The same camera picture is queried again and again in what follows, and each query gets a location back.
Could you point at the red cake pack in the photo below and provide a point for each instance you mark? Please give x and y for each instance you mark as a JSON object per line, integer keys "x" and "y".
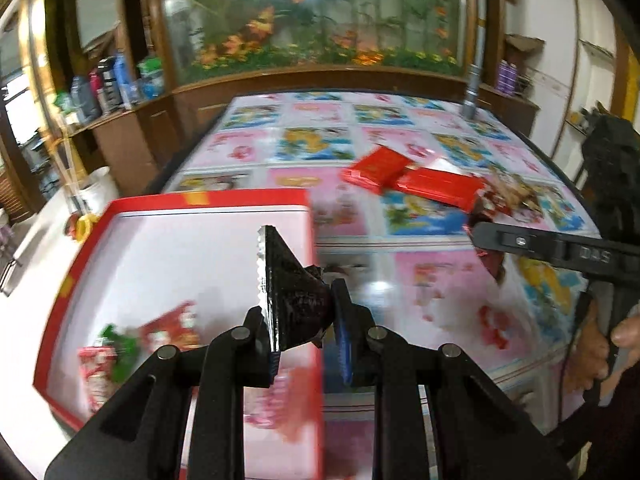
{"x": 455, "y": 190}
{"x": 378, "y": 171}

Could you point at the red gift box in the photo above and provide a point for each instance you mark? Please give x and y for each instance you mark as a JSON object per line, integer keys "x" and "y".
{"x": 147, "y": 255}

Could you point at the red flower snack packet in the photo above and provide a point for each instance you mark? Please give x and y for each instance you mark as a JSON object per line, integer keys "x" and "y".
{"x": 176, "y": 327}

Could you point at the silver flashlight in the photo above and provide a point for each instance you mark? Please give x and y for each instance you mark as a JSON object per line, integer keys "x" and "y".
{"x": 469, "y": 104}

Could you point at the red patterned snack bag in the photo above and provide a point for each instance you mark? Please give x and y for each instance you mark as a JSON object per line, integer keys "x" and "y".
{"x": 486, "y": 208}

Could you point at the red date snack packet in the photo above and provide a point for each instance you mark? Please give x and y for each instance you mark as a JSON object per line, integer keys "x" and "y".
{"x": 96, "y": 369}

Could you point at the glass flower display cabinet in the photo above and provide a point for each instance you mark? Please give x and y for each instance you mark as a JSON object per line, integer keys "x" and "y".
{"x": 207, "y": 39}

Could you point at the brown snack bag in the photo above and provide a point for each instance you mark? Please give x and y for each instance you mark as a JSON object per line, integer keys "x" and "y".
{"x": 512, "y": 196}

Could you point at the white bucket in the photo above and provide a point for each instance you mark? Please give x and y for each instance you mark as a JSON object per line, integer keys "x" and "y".
{"x": 98, "y": 190}

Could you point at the green snack packet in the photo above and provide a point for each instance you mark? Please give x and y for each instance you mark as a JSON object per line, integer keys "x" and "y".
{"x": 127, "y": 349}

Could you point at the right hand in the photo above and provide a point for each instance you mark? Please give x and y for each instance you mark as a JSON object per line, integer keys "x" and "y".
{"x": 588, "y": 361}

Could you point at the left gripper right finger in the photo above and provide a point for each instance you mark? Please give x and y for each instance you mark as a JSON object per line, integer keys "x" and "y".
{"x": 436, "y": 407}

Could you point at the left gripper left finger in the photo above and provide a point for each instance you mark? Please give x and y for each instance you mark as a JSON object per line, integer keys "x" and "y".
{"x": 179, "y": 413}

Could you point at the dark purple snack packet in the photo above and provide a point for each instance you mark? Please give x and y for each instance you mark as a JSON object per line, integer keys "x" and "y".
{"x": 294, "y": 301}

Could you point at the colourful patterned tablecloth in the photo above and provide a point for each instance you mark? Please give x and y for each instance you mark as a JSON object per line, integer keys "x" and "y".
{"x": 406, "y": 258}

